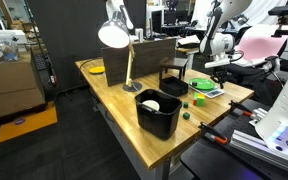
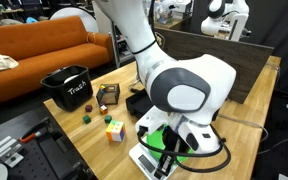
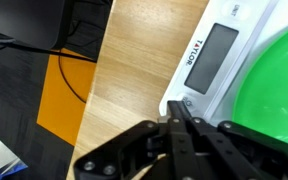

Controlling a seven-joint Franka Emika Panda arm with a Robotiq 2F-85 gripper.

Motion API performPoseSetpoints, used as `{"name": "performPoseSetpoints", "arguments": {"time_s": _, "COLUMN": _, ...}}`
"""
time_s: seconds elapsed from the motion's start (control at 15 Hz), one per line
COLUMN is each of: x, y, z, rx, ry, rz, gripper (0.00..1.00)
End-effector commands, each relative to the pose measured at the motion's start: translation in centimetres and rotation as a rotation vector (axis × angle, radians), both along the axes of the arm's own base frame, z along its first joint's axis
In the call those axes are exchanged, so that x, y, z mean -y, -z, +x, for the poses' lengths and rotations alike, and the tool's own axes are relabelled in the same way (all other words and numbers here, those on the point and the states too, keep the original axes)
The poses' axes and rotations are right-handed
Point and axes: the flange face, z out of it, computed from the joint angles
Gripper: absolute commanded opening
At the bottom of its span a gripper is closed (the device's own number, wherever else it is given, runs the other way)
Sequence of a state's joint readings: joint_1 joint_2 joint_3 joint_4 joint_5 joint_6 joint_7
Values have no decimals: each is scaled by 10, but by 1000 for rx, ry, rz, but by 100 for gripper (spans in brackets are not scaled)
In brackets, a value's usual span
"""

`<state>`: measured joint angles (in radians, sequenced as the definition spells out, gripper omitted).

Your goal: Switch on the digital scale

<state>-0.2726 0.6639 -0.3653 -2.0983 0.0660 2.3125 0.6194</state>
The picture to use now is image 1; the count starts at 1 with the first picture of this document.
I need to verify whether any orange handled clamp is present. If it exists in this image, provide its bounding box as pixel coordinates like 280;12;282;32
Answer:
229;100;253;117
198;122;228;145

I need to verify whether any cardboard storage cabinet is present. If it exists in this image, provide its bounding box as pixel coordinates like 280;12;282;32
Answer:
0;52;45;118

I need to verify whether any black trash bin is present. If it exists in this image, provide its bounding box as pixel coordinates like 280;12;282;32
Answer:
135;89;182;140

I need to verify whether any yellow round disc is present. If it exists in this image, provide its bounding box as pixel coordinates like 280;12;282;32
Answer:
88;66;105;75

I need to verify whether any green plastic plate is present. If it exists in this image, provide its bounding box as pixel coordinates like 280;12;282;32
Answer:
189;78;215;90

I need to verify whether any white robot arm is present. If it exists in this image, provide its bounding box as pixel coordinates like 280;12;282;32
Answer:
199;0;252;88

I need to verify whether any small dark wooden stool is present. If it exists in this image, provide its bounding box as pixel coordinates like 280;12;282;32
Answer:
159;57;188;79

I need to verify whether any green small cube left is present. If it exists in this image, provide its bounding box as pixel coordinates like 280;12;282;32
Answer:
183;112;190;120

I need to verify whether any black open square box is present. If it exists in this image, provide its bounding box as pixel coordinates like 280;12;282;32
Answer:
159;77;188;97

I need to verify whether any white digital kitchen scale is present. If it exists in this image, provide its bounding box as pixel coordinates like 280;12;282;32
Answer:
189;85;225;99

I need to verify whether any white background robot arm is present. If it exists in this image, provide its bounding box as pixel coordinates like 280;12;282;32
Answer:
105;0;134;30

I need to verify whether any green small cube right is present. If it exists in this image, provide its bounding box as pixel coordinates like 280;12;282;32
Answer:
183;102;188;108

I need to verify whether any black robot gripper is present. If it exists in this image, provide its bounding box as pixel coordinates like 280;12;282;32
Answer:
210;66;228;89

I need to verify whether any dark wooden backboard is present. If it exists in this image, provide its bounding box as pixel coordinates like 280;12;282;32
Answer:
101;38;176;86

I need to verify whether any multicolour rubiks cube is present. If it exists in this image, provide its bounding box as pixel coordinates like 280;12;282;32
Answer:
193;92;205;106

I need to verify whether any green small cube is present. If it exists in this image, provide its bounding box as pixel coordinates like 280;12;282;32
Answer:
183;112;190;120
183;102;188;108

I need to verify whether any wooden desk lamp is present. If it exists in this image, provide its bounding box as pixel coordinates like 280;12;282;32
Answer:
98;11;142;92

